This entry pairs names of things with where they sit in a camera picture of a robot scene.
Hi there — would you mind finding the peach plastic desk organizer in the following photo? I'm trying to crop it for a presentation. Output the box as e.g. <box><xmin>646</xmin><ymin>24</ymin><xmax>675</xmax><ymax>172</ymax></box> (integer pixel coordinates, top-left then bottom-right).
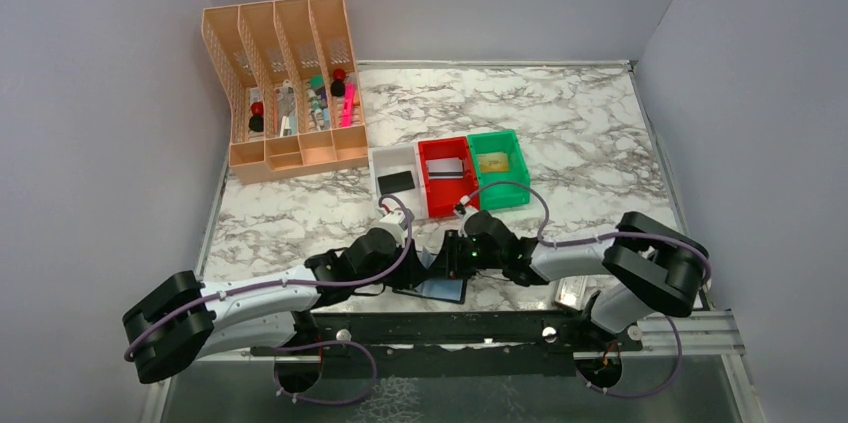
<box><xmin>201</xmin><ymin>0</ymin><xmax>369</xmax><ymax>184</ymax></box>

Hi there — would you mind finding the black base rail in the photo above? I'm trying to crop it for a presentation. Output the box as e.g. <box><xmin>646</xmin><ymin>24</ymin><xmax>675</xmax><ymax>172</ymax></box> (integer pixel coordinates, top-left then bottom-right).
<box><xmin>251</xmin><ymin>310</ymin><xmax>642</xmax><ymax>382</ymax></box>

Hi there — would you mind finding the red black stamp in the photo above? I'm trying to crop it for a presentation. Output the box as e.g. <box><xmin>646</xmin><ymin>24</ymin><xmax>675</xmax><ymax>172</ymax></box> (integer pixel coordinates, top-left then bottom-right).
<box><xmin>330</xmin><ymin>68</ymin><xmax>348</xmax><ymax>98</ymax></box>
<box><xmin>248</xmin><ymin>101</ymin><xmax>264</xmax><ymax>133</ymax></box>

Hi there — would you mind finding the white plastic bin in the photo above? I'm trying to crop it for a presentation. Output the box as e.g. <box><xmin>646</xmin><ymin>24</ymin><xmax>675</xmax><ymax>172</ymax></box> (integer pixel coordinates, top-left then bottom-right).
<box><xmin>368</xmin><ymin>143</ymin><xmax>429</xmax><ymax>220</ymax></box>

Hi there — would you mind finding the pink highlighter pen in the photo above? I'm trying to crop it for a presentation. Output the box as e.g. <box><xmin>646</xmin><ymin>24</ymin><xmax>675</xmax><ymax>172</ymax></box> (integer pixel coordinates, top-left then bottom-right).
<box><xmin>340</xmin><ymin>82</ymin><xmax>358</xmax><ymax>127</ymax></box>

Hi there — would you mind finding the gold card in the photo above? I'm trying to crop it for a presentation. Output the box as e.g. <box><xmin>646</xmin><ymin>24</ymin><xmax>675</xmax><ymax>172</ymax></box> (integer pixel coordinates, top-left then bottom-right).
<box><xmin>477</xmin><ymin>152</ymin><xmax>511</xmax><ymax>173</ymax></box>

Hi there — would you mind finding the purple cable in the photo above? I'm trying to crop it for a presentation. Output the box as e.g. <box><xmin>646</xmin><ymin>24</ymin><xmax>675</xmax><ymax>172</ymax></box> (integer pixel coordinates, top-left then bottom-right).
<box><xmin>123</xmin><ymin>193</ymin><xmax>416</xmax><ymax>407</ymax></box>
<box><xmin>453</xmin><ymin>180</ymin><xmax>713</xmax><ymax>401</ymax></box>

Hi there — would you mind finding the green plastic bin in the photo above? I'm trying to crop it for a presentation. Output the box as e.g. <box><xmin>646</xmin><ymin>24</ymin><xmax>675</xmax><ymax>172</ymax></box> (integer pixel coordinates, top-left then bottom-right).
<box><xmin>467</xmin><ymin>129</ymin><xmax>531</xmax><ymax>210</ymax></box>

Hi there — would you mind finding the black credit card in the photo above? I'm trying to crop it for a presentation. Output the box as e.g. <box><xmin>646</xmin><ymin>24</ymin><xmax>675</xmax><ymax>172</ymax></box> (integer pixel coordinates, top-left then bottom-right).
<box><xmin>376</xmin><ymin>171</ymin><xmax>416</xmax><ymax>195</ymax></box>

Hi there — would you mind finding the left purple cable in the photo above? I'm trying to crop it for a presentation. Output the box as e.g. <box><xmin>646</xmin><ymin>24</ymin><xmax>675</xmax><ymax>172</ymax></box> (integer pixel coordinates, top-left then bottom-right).
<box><xmin>123</xmin><ymin>193</ymin><xmax>416</xmax><ymax>407</ymax></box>

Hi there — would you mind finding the silver patterned credit card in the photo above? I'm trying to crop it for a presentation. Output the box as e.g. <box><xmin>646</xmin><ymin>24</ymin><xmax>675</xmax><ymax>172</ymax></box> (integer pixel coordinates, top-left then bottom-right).
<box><xmin>425</xmin><ymin>157</ymin><xmax>465</xmax><ymax>180</ymax></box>

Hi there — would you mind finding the black leather card holder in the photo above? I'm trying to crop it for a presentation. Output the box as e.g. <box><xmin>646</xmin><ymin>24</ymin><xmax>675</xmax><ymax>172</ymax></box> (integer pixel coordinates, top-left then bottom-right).
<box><xmin>385</xmin><ymin>247</ymin><xmax>467</xmax><ymax>304</ymax></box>

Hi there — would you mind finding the red plastic bin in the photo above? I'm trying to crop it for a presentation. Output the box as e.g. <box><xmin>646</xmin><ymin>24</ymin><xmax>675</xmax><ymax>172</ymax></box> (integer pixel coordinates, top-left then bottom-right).
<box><xmin>414</xmin><ymin>136</ymin><xmax>479</xmax><ymax>219</ymax></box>

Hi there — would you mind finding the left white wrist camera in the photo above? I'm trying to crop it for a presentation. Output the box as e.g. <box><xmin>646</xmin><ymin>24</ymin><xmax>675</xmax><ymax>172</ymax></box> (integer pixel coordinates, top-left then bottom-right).
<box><xmin>374</xmin><ymin>208</ymin><xmax>409</xmax><ymax>244</ymax></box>

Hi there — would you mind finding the white stapler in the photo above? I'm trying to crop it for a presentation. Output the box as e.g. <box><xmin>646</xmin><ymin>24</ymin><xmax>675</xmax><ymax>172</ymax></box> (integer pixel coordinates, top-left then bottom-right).
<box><xmin>275</xmin><ymin>80</ymin><xmax>298</xmax><ymax>137</ymax></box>

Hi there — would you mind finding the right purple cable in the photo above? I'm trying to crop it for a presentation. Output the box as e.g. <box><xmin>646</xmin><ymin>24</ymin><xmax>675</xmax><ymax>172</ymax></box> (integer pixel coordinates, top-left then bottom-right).
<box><xmin>453</xmin><ymin>180</ymin><xmax>713</xmax><ymax>401</ymax></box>

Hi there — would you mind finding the silver card tin box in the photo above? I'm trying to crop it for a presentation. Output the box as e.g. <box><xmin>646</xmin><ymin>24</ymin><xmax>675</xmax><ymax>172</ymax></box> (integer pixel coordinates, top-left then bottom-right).
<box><xmin>553</xmin><ymin>276</ymin><xmax>589</xmax><ymax>311</ymax></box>

